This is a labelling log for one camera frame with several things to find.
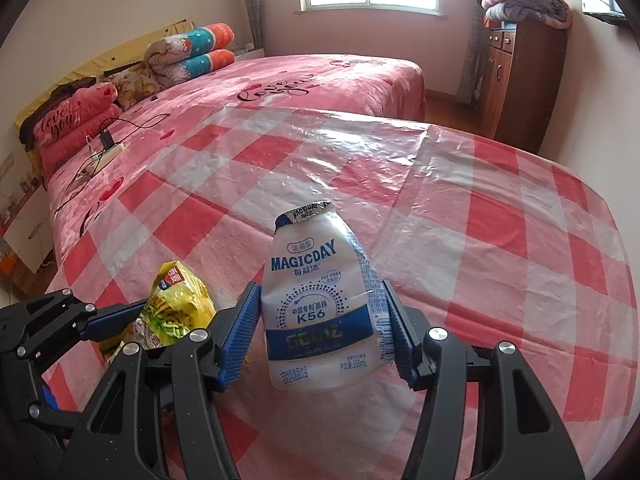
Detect white drink bottle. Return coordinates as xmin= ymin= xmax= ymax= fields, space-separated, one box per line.
xmin=260 ymin=200 xmax=390 ymax=394

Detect white board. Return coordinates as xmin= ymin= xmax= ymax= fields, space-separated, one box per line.
xmin=0 ymin=180 xmax=57 ymax=277

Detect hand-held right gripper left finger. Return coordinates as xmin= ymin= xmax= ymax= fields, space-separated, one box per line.
xmin=64 ymin=281 xmax=264 ymax=480

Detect floral pillow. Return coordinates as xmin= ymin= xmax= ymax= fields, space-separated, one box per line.
xmin=104 ymin=61 xmax=165 ymax=111

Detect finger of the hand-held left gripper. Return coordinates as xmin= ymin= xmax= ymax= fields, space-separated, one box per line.
xmin=10 ymin=287 xmax=147 ymax=357
xmin=10 ymin=357 xmax=78 ymax=433

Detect grey patterned curtain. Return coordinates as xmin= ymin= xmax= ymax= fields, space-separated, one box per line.
xmin=456 ymin=0 xmax=495 ymax=107
xmin=236 ymin=0 xmax=267 ymax=57

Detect pink printed pillow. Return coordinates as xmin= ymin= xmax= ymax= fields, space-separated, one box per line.
xmin=17 ymin=82 xmax=121 ymax=150
xmin=37 ymin=105 xmax=123 ymax=177

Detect pink printed bedspread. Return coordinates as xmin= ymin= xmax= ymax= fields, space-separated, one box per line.
xmin=44 ymin=52 xmax=427 ymax=411

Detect yellow snack packet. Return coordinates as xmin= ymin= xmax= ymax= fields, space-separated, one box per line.
xmin=99 ymin=260 xmax=218 ymax=361

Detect brown wooden cabinet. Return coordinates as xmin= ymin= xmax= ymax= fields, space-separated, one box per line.
xmin=479 ymin=17 xmax=569 ymax=157

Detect white power strip with cable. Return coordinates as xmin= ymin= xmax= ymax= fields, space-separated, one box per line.
xmin=50 ymin=111 xmax=172 ymax=213

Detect cardboard box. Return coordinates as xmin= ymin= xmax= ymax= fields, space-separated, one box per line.
xmin=0 ymin=252 xmax=33 ymax=293

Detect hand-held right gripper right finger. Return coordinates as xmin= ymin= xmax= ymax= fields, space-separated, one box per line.
xmin=381 ymin=280 xmax=587 ymax=480

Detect folded grey pink blanket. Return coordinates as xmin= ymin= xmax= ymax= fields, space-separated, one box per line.
xmin=480 ymin=0 xmax=574 ymax=32

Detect yellow headboard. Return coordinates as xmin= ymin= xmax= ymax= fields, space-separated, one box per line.
xmin=12 ymin=19 xmax=196 ymax=133

